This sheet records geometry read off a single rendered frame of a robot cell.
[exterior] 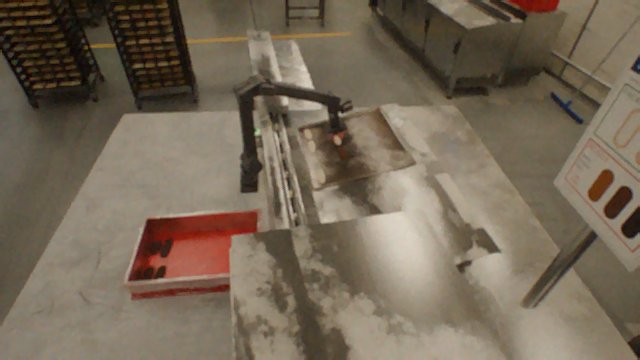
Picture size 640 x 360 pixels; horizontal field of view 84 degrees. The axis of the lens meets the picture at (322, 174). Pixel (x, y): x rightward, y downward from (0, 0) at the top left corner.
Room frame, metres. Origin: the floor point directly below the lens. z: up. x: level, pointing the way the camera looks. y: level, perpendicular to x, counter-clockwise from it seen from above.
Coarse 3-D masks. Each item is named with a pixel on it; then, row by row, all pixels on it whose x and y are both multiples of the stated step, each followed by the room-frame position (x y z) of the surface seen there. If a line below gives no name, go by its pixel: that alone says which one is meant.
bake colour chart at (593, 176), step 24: (624, 72) 0.84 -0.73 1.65; (624, 96) 0.81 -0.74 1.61; (600, 120) 0.83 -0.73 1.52; (624, 120) 0.77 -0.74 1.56; (600, 144) 0.79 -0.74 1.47; (624, 144) 0.73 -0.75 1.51; (576, 168) 0.81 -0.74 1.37; (600, 168) 0.75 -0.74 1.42; (624, 168) 0.70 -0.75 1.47; (576, 192) 0.77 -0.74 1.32; (600, 192) 0.71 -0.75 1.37; (624, 192) 0.66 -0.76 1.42; (600, 216) 0.67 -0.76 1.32; (624, 216) 0.62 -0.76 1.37; (624, 240) 0.58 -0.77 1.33; (624, 264) 0.55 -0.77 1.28
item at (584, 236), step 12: (588, 228) 0.68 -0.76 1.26; (576, 240) 0.69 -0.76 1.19; (588, 240) 0.67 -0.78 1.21; (564, 252) 0.69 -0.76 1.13; (576, 252) 0.67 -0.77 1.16; (552, 264) 0.70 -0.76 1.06; (564, 264) 0.67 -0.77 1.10; (540, 276) 0.71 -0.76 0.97; (552, 276) 0.67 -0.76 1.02; (540, 288) 0.68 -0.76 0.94; (552, 288) 0.67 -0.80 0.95; (528, 300) 0.69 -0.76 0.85; (540, 300) 0.67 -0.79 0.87
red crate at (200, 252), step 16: (176, 240) 0.91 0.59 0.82; (192, 240) 0.91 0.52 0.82; (208, 240) 0.92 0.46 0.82; (224, 240) 0.92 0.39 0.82; (176, 256) 0.83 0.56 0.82; (192, 256) 0.83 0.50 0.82; (208, 256) 0.84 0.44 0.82; (224, 256) 0.84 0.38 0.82; (176, 272) 0.76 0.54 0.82; (192, 272) 0.76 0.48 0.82; (208, 272) 0.77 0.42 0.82; (224, 272) 0.77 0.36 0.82; (176, 288) 0.67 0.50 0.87; (208, 288) 0.68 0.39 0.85; (224, 288) 0.69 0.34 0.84
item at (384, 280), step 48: (240, 240) 0.55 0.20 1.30; (288, 240) 0.56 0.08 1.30; (336, 240) 0.57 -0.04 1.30; (384, 240) 0.57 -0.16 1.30; (432, 240) 0.58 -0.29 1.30; (240, 288) 0.42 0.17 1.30; (288, 288) 0.43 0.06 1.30; (336, 288) 0.43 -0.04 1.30; (384, 288) 0.44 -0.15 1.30; (432, 288) 0.44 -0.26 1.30; (240, 336) 0.32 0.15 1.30; (288, 336) 0.32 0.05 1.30; (336, 336) 0.32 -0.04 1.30; (384, 336) 0.33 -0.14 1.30; (432, 336) 0.33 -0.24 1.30; (480, 336) 0.34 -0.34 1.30
